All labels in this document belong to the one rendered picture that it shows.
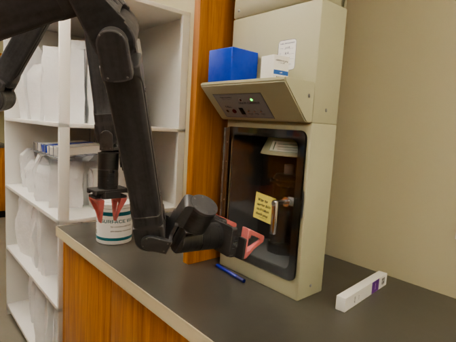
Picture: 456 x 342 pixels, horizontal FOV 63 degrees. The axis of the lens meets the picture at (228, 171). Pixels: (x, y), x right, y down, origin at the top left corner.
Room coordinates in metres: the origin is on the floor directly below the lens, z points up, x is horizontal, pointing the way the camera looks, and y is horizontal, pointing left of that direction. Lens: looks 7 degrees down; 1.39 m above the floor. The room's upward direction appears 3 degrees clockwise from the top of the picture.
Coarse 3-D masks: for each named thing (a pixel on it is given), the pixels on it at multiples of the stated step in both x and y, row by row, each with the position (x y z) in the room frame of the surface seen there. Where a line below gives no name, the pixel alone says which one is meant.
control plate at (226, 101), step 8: (216, 96) 1.09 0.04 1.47; (224, 96) 1.07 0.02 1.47; (232, 96) 1.05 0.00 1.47; (240, 96) 1.02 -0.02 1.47; (248, 96) 1.00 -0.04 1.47; (256, 96) 0.98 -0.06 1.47; (224, 104) 1.10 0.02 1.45; (232, 104) 1.07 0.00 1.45; (240, 104) 1.05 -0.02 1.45; (248, 104) 1.03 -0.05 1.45; (256, 104) 1.00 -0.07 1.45; (264, 104) 0.98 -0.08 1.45; (224, 112) 1.13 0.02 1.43; (232, 112) 1.10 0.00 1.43; (240, 112) 1.08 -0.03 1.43; (248, 112) 1.05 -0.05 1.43; (256, 112) 1.03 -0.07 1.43; (264, 112) 1.01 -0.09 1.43
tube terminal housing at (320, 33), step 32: (320, 0) 0.95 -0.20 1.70; (256, 32) 1.11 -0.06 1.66; (288, 32) 1.02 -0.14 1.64; (320, 32) 0.95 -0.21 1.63; (320, 64) 0.96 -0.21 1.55; (320, 96) 0.97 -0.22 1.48; (288, 128) 1.00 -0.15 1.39; (320, 128) 0.97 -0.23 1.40; (320, 160) 0.98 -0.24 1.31; (320, 192) 0.99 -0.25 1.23; (320, 224) 1.00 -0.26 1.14; (224, 256) 1.17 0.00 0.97; (320, 256) 1.01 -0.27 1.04; (288, 288) 0.97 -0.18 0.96; (320, 288) 1.02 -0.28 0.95
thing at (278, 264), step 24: (240, 144) 1.12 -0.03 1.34; (264, 144) 1.05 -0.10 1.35; (288, 144) 0.98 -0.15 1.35; (240, 168) 1.12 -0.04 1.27; (264, 168) 1.04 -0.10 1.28; (288, 168) 0.98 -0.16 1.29; (240, 192) 1.11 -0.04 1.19; (264, 192) 1.04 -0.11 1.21; (288, 192) 0.97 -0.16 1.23; (240, 216) 1.11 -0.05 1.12; (288, 216) 0.97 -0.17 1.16; (264, 240) 1.03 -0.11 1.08; (288, 240) 0.97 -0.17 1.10; (264, 264) 1.03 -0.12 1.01; (288, 264) 0.96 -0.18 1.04
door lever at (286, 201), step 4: (276, 200) 0.95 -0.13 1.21; (280, 200) 0.96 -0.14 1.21; (284, 200) 0.97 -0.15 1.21; (288, 200) 0.97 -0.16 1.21; (272, 204) 0.95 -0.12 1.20; (276, 204) 0.94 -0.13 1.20; (280, 204) 0.96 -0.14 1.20; (284, 204) 0.98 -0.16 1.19; (288, 204) 0.97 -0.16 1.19; (272, 208) 0.95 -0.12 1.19; (276, 208) 0.94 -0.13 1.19; (272, 212) 0.95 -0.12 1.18; (276, 212) 0.94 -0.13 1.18; (272, 216) 0.95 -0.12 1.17; (276, 216) 0.94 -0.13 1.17; (272, 220) 0.95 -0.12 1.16; (276, 220) 0.94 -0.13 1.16; (272, 224) 0.95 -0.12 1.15; (276, 224) 0.95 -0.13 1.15; (272, 228) 0.94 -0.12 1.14; (276, 228) 0.95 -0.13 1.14; (272, 232) 0.94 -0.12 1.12; (276, 232) 0.95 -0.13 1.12
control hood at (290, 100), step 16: (240, 80) 0.99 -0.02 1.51; (256, 80) 0.94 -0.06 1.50; (272, 80) 0.90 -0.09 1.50; (288, 80) 0.88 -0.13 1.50; (304, 80) 0.92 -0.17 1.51; (208, 96) 1.12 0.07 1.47; (272, 96) 0.94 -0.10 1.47; (288, 96) 0.90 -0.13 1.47; (304, 96) 0.92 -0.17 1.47; (272, 112) 0.99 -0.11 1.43; (288, 112) 0.95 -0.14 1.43; (304, 112) 0.92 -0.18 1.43
